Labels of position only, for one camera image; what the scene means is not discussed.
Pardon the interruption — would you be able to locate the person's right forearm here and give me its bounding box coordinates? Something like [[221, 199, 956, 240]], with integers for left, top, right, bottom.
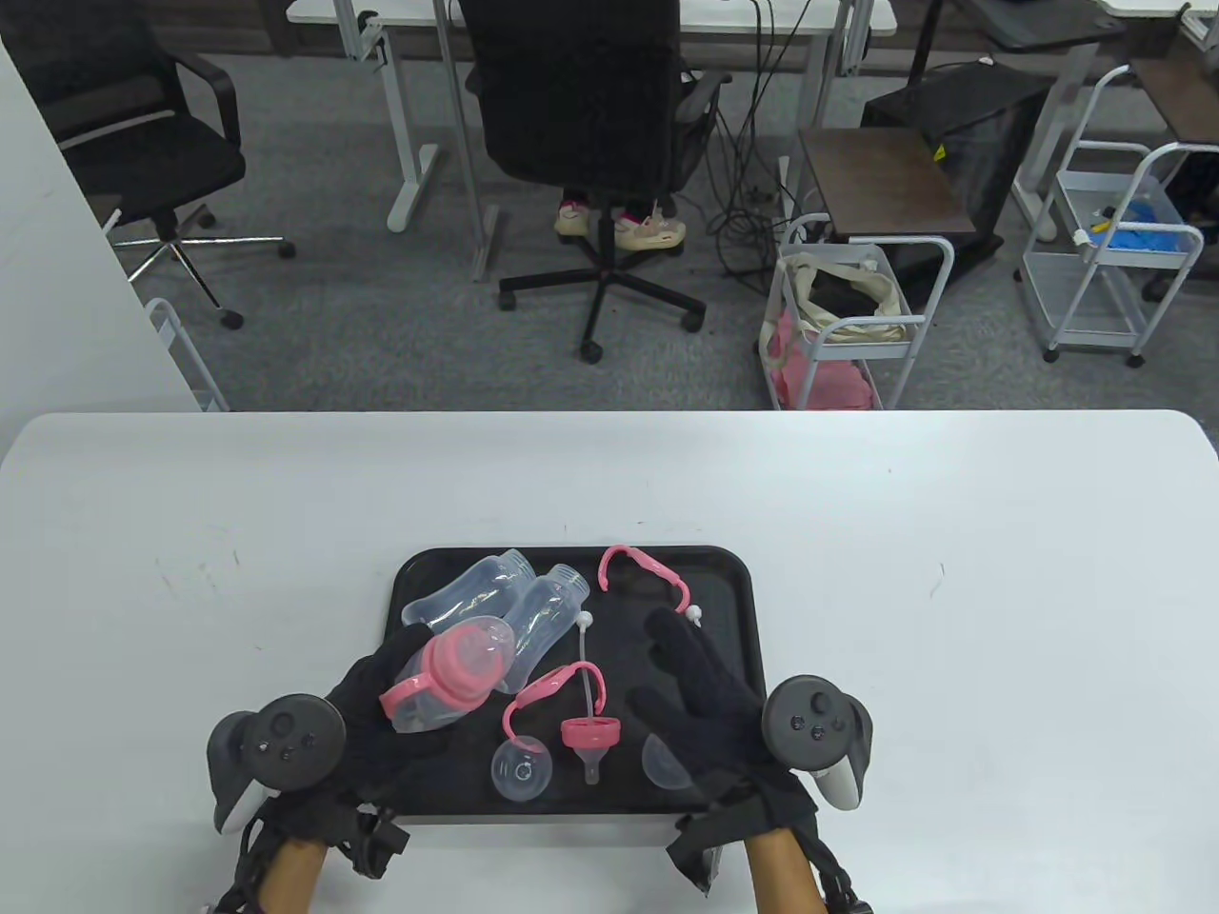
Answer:
[[746, 828, 822, 914]]

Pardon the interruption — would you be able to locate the person's right hand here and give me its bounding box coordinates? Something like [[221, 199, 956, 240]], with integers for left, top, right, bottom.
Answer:
[[624, 607, 820, 839]]

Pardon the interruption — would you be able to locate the black office chair with armrests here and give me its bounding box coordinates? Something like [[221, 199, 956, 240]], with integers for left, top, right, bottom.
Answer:
[[0, 0, 298, 331]]

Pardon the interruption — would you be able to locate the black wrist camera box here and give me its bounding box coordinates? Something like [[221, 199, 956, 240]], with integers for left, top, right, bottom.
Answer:
[[809, 833, 872, 914]]

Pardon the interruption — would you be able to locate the person's left hand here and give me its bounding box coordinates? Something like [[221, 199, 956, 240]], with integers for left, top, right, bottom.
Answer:
[[255, 622, 460, 846]]

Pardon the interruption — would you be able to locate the black and white controller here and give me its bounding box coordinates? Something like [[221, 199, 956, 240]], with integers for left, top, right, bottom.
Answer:
[[208, 695, 347, 836], [762, 674, 874, 812]]

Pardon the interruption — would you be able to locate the pink bottle handle ring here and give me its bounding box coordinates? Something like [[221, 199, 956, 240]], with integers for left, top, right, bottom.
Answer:
[[598, 545, 689, 626], [379, 666, 434, 722], [502, 660, 608, 742]]

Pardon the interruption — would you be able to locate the person's left forearm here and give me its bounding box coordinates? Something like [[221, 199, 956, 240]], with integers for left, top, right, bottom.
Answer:
[[257, 840, 330, 914]]

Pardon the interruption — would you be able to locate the aluminium frame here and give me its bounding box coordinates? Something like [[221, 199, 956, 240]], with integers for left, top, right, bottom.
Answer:
[[430, 0, 504, 284]]

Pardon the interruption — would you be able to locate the brown side table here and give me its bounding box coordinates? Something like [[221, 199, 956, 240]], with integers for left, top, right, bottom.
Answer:
[[796, 124, 1006, 277]]

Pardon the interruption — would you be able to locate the blue cloth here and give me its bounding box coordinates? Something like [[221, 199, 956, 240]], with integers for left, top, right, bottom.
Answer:
[[1076, 195, 1203, 253]]

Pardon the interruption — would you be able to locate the black high-back office chair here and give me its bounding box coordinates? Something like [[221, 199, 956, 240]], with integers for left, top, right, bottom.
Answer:
[[457, 0, 734, 365]]

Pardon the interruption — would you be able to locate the pink bag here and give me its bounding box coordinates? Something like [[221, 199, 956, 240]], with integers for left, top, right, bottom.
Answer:
[[759, 314, 882, 412]]

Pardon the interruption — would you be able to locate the white trolley cart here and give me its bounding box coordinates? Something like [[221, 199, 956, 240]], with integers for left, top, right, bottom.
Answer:
[[1014, 62, 1209, 368], [759, 211, 956, 412]]

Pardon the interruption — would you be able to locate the white desk with legs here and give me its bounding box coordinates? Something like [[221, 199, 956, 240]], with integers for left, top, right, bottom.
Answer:
[[286, 0, 898, 284]]

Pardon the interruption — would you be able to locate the beige tote bag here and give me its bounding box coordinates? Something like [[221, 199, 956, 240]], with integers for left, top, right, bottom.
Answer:
[[786, 252, 910, 344]]

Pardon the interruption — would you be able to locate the black plastic tray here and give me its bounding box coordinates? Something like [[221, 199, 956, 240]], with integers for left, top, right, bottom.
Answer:
[[360, 545, 777, 825]]

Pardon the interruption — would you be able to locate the clear baby bottle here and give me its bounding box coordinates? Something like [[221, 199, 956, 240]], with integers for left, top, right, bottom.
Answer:
[[400, 549, 536, 634], [500, 564, 591, 694], [386, 657, 487, 736]]

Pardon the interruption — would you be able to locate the white partition board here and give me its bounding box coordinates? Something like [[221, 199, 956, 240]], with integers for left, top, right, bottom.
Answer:
[[0, 43, 204, 456]]

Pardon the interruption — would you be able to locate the bundle of black cables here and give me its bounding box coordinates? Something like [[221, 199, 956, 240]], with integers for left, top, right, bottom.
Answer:
[[700, 0, 810, 277]]

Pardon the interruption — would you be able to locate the black desk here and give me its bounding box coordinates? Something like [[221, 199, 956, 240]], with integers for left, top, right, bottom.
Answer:
[[905, 0, 1129, 91]]

